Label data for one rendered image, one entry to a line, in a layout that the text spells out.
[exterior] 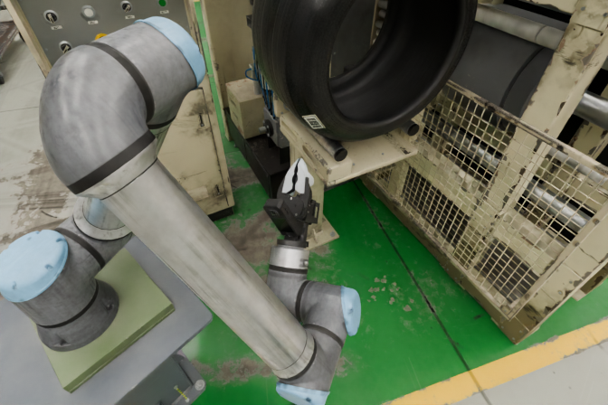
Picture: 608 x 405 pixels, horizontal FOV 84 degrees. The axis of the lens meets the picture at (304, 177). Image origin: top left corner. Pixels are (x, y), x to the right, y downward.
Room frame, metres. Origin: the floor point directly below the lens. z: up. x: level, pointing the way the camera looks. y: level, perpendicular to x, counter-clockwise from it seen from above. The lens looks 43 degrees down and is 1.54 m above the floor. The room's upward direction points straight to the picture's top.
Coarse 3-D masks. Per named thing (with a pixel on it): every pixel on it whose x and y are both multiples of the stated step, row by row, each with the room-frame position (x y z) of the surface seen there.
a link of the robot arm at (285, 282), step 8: (272, 272) 0.42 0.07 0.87; (280, 272) 0.41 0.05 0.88; (288, 272) 0.41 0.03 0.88; (296, 272) 0.41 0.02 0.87; (304, 272) 0.42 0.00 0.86; (272, 280) 0.40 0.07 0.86; (280, 280) 0.40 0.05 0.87; (288, 280) 0.39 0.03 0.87; (296, 280) 0.40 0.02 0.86; (304, 280) 0.40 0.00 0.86; (272, 288) 0.38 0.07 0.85; (280, 288) 0.38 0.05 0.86; (288, 288) 0.38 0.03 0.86; (296, 288) 0.38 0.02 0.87; (280, 296) 0.37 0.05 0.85; (288, 296) 0.36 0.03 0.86; (296, 296) 0.36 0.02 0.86; (288, 304) 0.35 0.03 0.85
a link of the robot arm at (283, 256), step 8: (272, 248) 0.47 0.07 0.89; (280, 248) 0.45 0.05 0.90; (288, 248) 0.45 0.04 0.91; (296, 248) 0.46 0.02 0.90; (272, 256) 0.45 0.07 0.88; (280, 256) 0.44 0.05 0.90; (288, 256) 0.44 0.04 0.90; (296, 256) 0.44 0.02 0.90; (304, 256) 0.45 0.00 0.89; (272, 264) 0.43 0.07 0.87; (280, 264) 0.42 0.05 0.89; (288, 264) 0.42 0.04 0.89; (296, 264) 0.43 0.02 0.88; (304, 264) 0.43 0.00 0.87
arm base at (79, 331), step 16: (96, 288) 0.45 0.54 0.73; (112, 288) 0.49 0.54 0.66; (96, 304) 0.42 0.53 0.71; (112, 304) 0.44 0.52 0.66; (80, 320) 0.38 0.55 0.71; (96, 320) 0.39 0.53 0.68; (112, 320) 0.41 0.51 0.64; (48, 336) 0.35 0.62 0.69; (64, 336) 0.35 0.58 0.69; (80, 336) 0.35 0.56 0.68; (96, 336) 0.36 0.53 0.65
